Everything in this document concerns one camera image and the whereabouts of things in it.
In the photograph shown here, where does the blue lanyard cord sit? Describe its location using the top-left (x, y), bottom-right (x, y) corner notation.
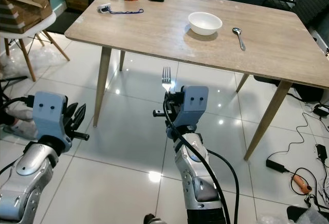
top-left (109, 8), bottom-right (144, 15)

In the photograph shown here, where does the wooden table leg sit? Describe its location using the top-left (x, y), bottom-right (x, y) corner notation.
top-left (243, 80), bottom-right (294, 162)
top-left (235, 73), bottom-right (250, 93)
top-left (120, 49), bottom-right (127, 72)
top-left (93, 46), bottom-right (113, 128)

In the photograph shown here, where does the black bag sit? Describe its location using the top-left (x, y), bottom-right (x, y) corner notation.
top-left (251, 74), bottom-right (325, 104)

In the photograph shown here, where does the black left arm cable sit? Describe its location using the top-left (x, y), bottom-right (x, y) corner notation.
top-left (0, 96), bottom-right (38, 176)

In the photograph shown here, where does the silver metal fork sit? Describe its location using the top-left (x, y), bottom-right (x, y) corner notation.
top-left (161, 66), bottom-right (173, 92)

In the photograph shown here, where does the black power adapter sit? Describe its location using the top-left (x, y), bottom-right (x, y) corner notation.
top-left (266, 157), bottom-right (289, 174)

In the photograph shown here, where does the white ceramic bowl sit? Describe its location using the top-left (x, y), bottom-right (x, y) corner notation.
top-left (188, 11), bottom-right (224, 36)

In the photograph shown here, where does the silver metal spoon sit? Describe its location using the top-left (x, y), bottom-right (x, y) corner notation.
top-left (231, 27), bottom-right (247, 52)

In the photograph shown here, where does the large taped cardboard box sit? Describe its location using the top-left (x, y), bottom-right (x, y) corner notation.
top-left (0, 0), bottom-right (55, 35)

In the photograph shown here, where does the white chair with wooden legs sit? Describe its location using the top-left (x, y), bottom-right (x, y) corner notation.
top-left (0, 10), bottom-right (70, 84)

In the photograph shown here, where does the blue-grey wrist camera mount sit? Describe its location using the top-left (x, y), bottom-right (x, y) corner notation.
top-left (167, 85), bottom-right (209, 138)
top-left (33, 91), bottom-right (73, 152)

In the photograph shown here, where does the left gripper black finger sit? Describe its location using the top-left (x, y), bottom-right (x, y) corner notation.
top-left (73, 104), bottom-right (88, 131)
top-left (65, 103), bottom-right (81, 125)

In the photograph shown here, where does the grey slipper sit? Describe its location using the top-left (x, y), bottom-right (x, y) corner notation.
top-left (2, 105), bottom-right (34, 135)

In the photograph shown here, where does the orange handled tool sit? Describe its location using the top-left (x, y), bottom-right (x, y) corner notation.
top-left (291, 174), bottom-right (312, 194)

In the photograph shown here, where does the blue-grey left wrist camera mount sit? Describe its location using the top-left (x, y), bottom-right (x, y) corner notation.
top-left (33, 91), bottom-right (73, 152)

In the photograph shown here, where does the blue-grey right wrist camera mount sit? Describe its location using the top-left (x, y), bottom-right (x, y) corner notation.
top-left (167, 85), bottom-right (209, 138)

